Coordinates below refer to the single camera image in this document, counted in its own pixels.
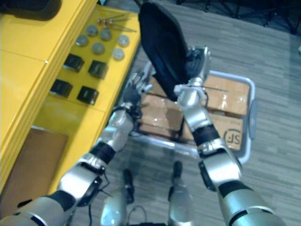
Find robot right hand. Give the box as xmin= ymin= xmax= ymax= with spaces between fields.
xmin=184 ymin=46 xmax=212 ymax=86

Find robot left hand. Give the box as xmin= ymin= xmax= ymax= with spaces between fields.
xmin=122 ymin=70 xmax=153 ymax=108

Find black sole-shaped plastic housing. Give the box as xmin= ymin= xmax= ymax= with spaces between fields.
xmin=138 ymin=1 xmax=191 ymax=102
xmin=0 ymin=0 xmax=62 ymax=22

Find yellow metal shelf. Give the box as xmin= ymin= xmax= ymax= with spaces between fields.
xmin=0 ymin=0 xmax=142 ymax=197

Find brown taped cardboard box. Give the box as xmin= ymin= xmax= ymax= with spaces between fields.
xmin=138 ymin=93 xmax=184 ymax=140
xmin=145 ymin=75 xmax=168 ymax=97
xmin=201 ymin=74 xmax=250 ymax=116

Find silver round metal disc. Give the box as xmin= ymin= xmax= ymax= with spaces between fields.
xmin=117 ymin=34 xmax=130 ymax=47
xmin=112 ymin=48 xmax=125 ymax=61
xmin=100 ymin=28 xmax=113 ymax=41
xmin=86 ymin=24 xmax=99 ymax=37
xmin=75 ymin=34 xmax=89 ymax=47
xmin=91 ymin=42 xmax=105 ymax=55

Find small black box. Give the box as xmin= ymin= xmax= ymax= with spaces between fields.
xmin=63 ymin=53 xmax=85 ymax=72
xmin=48 ymin=79 xmax=73 ymax=99
xmin=77 ymin=86 xmax=99 ymax=105
xmin=87 ymin=60 xmax=110 ymax=79

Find black stand legs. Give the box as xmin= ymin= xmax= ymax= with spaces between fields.
xmin=176 ymin=0 xmax=266 ymax=19
xmin=263 ymin=0 xmax=301 ymax=35

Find long metal bolt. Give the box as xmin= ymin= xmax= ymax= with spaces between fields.
xmin=102 ymin=16 xmax=131 ymax=25
xmin=107 ymin=20 xmax=137 ymax=32
xmin=97 ymin=14 xmax=126 ymax=23

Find cardboard box with SF logo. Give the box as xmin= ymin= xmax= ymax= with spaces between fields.
xmin=182 ymin=112 xmax=244 ymax=151

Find grey plastic bin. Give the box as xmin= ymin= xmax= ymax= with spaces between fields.
xmin=128 ymin=62 xmax=259 ymax=165

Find silver robot left leg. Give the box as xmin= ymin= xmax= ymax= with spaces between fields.
xmin=100 ymin=168 xmax=135 ymax=226

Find silver robot leg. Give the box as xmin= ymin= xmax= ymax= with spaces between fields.
xmin=100 ymin=168 xmax=135 ymax=226
xmin=167 ymin=161 xmax=196 ymax=226

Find silver robot right leg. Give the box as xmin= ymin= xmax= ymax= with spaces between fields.
xmin=167 ymin=161 xmax=196 ymax=226

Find brown cardboard sheet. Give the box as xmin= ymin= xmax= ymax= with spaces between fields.
xmin=0 ymin=126 xmax=69 ymax=218

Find black cable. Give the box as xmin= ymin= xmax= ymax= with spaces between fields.
xmin=128 ymin=205 xmax=148 ymax=224

